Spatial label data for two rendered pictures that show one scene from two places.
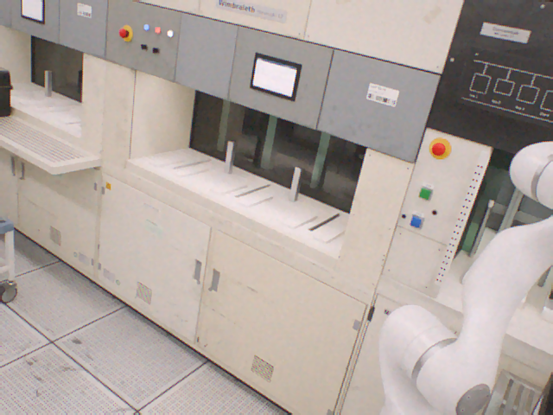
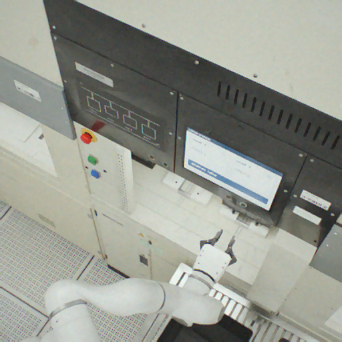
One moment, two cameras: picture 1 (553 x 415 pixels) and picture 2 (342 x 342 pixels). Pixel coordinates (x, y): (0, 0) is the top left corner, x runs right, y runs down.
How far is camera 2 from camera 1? 1.44 m
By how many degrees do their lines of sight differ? 37
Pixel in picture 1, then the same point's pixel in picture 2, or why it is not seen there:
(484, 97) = (101, 113)
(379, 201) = (65, 154)
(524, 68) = (119, 104)
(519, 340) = (187, 249)
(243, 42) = not seen: outside the picture
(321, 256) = (47, 173)
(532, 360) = not seen: hidden behind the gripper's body
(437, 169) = (93, 147)
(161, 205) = not seen: outside the picture
